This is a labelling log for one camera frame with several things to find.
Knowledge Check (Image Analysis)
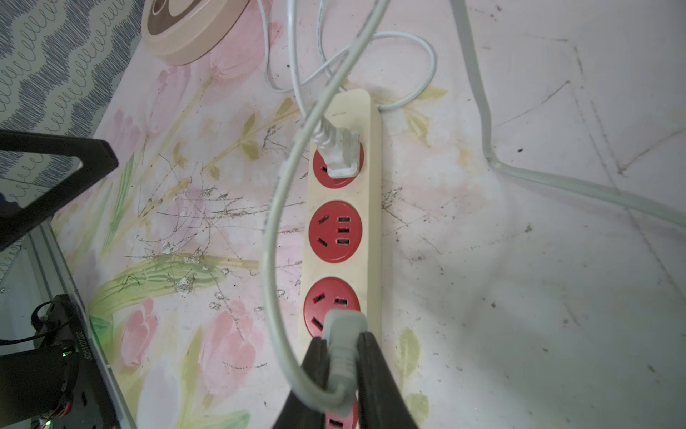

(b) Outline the cream red power strip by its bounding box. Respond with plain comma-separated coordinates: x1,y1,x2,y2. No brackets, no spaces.
295,88,383,429

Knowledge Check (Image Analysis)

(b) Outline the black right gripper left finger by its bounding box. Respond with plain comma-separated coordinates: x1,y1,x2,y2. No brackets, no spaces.
273,338,328,429

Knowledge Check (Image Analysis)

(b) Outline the beige and brown desk fan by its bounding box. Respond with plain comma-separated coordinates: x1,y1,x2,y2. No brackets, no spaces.
141,0,248,66

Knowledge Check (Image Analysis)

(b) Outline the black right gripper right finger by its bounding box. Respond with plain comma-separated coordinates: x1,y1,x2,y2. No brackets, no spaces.
357,332,418,429

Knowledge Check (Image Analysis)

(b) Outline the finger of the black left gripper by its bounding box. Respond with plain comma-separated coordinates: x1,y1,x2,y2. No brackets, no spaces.
1,130,119,250

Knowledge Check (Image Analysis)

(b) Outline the white brown-fan power cord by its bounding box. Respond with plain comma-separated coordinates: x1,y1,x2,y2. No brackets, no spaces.
255,0,438,181

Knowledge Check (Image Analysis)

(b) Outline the pale green-fan power cord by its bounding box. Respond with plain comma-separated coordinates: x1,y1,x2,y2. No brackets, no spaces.
260,0,686,414

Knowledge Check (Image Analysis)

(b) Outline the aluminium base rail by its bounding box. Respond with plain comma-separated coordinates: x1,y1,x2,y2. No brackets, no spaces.
1,223,136,428

